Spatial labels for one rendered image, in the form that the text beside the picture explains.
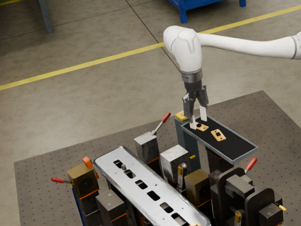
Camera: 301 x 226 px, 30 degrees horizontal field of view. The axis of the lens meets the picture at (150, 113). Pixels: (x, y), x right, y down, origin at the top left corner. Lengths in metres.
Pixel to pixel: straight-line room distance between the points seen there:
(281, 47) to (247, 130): 0.90
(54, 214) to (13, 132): 2.28
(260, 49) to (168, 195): 0.74
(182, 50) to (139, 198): 0.66
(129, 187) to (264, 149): 0.92
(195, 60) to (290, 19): 4.09
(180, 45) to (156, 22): 4.40
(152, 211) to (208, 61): 3.41
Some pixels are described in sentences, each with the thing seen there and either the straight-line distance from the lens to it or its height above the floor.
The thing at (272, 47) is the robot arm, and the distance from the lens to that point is 2.47.
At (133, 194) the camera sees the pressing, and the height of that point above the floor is 1.00.
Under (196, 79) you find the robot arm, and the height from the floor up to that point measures 1.42.
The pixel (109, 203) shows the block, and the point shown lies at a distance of 2.40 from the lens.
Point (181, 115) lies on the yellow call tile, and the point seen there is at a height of 1.16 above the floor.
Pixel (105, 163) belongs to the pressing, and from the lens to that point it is 2.68.
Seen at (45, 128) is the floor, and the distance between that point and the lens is 5.05.
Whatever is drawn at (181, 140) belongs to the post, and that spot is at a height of 1.03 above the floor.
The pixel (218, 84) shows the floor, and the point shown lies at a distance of 5.17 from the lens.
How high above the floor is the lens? 2.55
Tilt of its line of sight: 31 degrees down
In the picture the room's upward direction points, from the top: 11 degrees counter-clockwise
